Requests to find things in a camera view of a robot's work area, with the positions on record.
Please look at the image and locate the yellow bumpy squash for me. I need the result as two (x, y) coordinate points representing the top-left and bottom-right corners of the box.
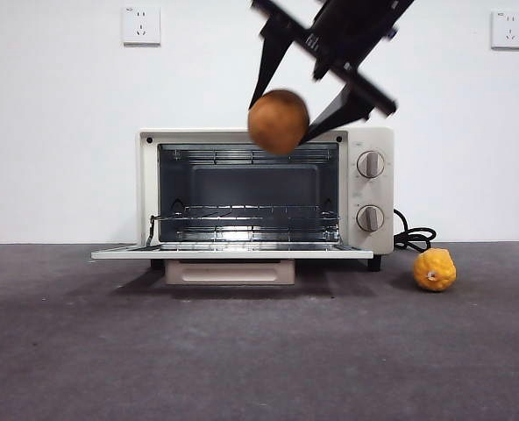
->
(412, 247), (458, 293)

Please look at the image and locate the black oven power cable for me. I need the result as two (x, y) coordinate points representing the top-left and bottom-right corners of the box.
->
(392, 208), (437, 252)

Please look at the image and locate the beige oven knob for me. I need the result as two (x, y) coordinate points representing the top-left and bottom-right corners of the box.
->
(356, 204), (386, 233)
(356, 151), (387, 180)

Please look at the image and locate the brown potato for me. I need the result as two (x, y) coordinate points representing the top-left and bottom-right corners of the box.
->
(246, 89), (311, 155)

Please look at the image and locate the cream Toshiba toaster oven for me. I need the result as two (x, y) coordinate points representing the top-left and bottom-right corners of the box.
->
(90, 126), (395, 287)

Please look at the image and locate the white wall socket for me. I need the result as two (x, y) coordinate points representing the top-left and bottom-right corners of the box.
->
(490, 11), (519, 51)
(123, 5), (161, 47)

